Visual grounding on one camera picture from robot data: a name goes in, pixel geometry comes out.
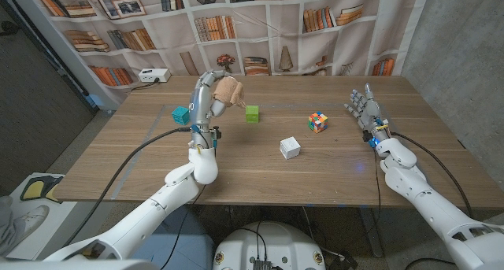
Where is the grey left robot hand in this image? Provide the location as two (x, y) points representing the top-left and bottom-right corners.
(187, 69), (232, 130)

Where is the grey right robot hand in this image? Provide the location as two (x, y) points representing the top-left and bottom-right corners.
(344, 83), (391, 143)

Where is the tan adhesive wrap roll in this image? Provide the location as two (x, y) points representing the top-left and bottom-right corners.
(212, 76), (247, 109)

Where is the teal cube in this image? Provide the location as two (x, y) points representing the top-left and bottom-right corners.
(171, 105), (191, 126)

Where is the green cube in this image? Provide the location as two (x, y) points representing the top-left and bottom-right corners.
(245, 105), (261, 124)

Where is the multicolour Rubik's cube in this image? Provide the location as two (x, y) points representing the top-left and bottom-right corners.
(307, 111), (329, 134)

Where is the white cube block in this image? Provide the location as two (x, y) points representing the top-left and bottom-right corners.
(279, 136), (302, 161)

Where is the white power strip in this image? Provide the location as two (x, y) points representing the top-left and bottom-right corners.
(138, 68), (172, 83)

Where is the printed bookshelf backdrop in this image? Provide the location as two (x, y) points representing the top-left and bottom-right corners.
(29, 0), (432, 105)

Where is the blue tape piece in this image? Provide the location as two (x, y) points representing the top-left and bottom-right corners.
(83, 93), (104, 109)

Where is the grey table leg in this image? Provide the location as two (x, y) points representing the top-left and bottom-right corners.
(358, 206), (385, 259)

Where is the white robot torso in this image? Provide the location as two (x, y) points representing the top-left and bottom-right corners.
(212, 221), (326, 270)

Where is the yellow black floor sign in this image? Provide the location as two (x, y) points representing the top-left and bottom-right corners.
(19, 174), (66, 203)

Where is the white sneaker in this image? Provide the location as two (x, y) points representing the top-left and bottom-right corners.
(11, 205), (50, 239)

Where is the black power strip cable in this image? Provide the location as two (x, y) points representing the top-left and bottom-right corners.
(131, 79), (161, 92)

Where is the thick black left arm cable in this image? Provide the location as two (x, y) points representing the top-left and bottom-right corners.
(61, 127), (194, 248)

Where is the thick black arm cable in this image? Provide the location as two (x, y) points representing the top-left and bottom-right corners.
(388, 131), (475, 270)
(61, 127), (194, 248)

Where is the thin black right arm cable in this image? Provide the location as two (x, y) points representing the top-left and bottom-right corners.
(372, 147), (383, 224)

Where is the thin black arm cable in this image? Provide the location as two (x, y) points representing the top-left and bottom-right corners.
(159, 183), (208, 270)
(372, 147), (383, 224)

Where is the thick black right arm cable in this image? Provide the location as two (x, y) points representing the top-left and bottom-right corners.
(388, 131), (475, 270)

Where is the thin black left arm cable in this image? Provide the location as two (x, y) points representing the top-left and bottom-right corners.
(159, 183), (208, 270)

